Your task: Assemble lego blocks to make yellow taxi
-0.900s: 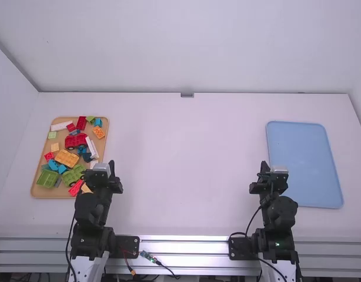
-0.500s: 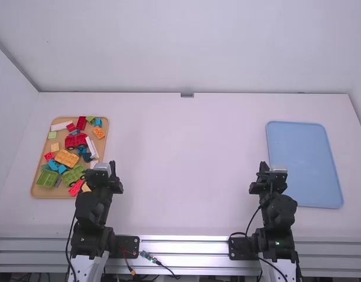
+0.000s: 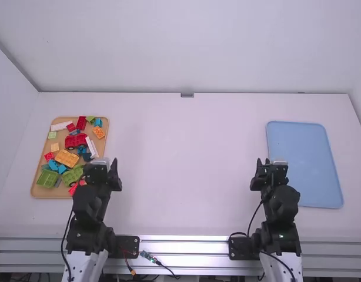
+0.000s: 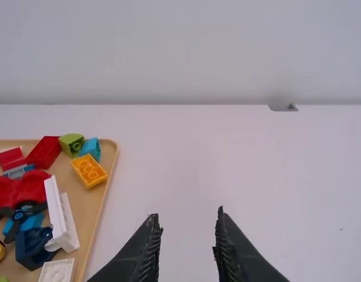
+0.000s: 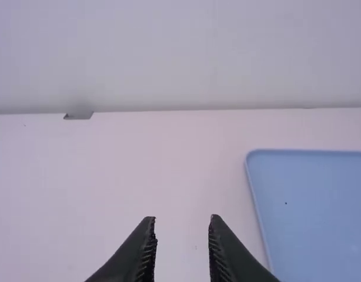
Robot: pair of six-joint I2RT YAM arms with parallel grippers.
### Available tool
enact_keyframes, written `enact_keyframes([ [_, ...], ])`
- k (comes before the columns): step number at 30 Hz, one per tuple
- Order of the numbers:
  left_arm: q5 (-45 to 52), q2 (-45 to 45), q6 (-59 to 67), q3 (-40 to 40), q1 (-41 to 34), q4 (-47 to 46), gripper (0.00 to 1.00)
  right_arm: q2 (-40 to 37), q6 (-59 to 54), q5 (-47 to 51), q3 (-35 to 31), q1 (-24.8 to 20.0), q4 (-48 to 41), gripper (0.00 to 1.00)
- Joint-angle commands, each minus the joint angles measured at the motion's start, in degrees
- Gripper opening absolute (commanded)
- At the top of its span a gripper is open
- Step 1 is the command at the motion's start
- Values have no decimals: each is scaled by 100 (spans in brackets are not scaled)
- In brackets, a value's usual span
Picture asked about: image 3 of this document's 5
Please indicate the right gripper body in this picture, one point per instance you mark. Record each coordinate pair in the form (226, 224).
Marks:
(279, 176)

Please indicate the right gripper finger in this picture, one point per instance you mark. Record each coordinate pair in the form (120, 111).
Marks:
(257, 179)
(267, 169)

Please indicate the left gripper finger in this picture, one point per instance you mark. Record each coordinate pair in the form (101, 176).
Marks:
(115, 176)

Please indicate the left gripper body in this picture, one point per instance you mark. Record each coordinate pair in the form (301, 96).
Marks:
(96, 176)

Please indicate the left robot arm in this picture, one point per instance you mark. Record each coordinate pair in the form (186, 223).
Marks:
(86, 205)

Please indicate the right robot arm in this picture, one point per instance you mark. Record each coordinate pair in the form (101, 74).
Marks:
(282, 205)

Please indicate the blue toy brick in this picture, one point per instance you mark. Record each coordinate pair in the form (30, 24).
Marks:
(98, 122)
(57, 167)
(85, 155)

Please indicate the green toy car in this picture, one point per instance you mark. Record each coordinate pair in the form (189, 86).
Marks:
(71, 175)

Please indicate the red toy brick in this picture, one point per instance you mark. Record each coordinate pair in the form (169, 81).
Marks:
(73, 189)
(71, 127)
(81, 122)
(49, 156)

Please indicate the blue mat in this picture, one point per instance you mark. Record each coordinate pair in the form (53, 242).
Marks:
(304, 164)

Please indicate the white toy brick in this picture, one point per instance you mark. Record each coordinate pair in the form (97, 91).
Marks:
(92, 147)
(60, 126)

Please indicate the tan tray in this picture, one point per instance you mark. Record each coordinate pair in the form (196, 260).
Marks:
(104, 144)

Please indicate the red toy car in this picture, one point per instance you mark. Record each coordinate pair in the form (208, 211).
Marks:
(76, 141)

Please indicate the orange toy brick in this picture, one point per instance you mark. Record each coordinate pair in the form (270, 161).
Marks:
(98, 132)

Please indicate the grey toy brick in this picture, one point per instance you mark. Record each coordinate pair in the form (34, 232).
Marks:
(74, 132)

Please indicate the green toy brick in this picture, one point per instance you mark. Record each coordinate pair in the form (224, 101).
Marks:
(47, 179)
(90, 119)
(52, 135)

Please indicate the yellow toy brick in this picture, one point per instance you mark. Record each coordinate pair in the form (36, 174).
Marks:
(55, 147)

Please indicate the silver rails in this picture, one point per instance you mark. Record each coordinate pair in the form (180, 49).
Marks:
(192, 249)

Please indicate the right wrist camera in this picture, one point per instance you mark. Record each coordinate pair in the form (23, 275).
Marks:
(279, 162)

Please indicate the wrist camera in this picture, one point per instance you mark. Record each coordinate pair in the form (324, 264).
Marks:
(100, 161)
(279, 162)

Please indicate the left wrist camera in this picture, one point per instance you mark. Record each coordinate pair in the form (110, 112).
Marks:
(100, 161)

